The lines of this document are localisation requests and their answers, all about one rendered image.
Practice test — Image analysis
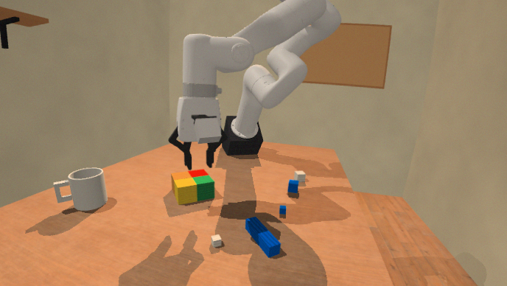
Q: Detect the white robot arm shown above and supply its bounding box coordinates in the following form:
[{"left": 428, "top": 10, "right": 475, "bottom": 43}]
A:
[{"left": 183, "top": 0, "right": 341, "bottom": 144}]

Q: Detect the green cube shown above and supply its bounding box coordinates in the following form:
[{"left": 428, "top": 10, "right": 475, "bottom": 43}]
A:
[{"left": 193, "top": 175, "right": 214, "bottom": 201}]

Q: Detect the grey mug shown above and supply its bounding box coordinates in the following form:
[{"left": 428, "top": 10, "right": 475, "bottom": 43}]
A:
[{"left": 54, "top": 168, "right": 108, "bottom": 211}]

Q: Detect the yellow cube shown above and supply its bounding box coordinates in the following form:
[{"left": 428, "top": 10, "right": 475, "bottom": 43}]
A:
[{"left": 174, "top": 178, "right": 197, "bottom": 205}]

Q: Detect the red cube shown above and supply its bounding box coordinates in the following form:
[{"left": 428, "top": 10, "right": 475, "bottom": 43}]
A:
[{"left": 188, "top": 170, "right": 208, "bottom": 178}]

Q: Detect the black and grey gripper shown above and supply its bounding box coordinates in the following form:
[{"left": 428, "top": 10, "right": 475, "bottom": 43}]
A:
[{"left": 169, "top": 96, "right": 228, "bottom": 170}]

